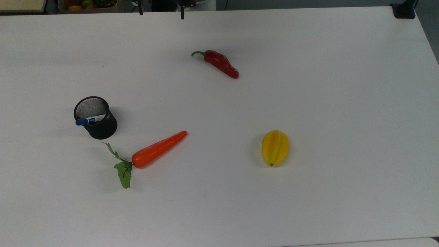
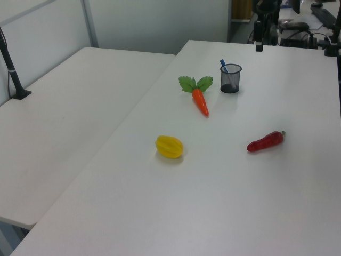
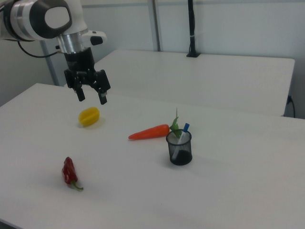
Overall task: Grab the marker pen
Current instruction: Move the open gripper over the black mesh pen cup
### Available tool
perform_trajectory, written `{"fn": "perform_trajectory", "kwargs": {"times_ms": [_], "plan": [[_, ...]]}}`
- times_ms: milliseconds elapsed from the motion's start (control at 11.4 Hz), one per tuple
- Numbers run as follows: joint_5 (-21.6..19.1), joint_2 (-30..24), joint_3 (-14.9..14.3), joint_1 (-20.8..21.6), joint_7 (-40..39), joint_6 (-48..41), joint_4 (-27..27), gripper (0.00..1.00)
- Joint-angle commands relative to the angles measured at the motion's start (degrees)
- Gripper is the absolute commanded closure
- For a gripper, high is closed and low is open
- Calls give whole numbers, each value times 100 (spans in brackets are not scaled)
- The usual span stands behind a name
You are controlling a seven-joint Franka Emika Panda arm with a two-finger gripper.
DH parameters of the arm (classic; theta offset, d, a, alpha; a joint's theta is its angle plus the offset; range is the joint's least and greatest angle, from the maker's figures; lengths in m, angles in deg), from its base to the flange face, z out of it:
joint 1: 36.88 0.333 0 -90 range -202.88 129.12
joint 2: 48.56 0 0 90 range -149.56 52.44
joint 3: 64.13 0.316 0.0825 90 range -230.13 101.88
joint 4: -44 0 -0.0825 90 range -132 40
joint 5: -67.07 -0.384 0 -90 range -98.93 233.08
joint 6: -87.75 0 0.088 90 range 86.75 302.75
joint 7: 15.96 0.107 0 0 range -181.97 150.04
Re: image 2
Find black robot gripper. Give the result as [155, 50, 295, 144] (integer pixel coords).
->
[253, 20, 278, 52]

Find blue capped white marker pen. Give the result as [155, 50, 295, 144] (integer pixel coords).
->
[219, 59, 238, 91]

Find black mesh pen cup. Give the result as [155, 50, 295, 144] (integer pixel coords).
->
[220, 63, 243, 94]

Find dark padded device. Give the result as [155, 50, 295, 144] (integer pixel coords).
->
[278, 21, 310, 34]

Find wooden cabinet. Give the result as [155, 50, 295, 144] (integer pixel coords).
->
[230, 0, 257, 22]

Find black computer keyboard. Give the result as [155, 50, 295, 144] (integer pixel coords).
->
[310, 5, 341, 30]

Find orange toy carrot green leaves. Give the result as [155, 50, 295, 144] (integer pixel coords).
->
[178, 76, 214, 118]

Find red toy chili pepper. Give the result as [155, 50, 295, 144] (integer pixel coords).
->
[246, 130, 287, 154]

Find yellow toy starfruit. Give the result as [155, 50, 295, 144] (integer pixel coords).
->
[155, 135, 184, 160]

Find black cable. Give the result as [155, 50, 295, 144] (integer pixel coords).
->
[279, 31, 327, 50]

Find black clamp camera stand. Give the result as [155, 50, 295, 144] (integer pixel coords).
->
[323, 15, 341, 57]

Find grey partition frame post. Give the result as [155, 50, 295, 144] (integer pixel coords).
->
[80, 0, 100, 49]

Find black pole camera stand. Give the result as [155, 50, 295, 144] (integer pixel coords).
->
[0, 26, 33, 100]

